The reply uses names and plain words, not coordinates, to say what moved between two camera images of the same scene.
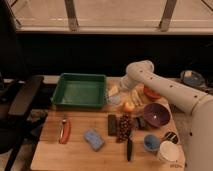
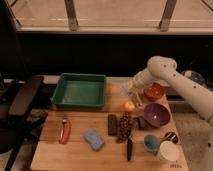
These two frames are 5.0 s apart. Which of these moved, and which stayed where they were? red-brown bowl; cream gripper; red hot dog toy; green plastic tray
Moved: cream gripper
Stayed: red-brown bowl; green plastic tray; red hot dog toy
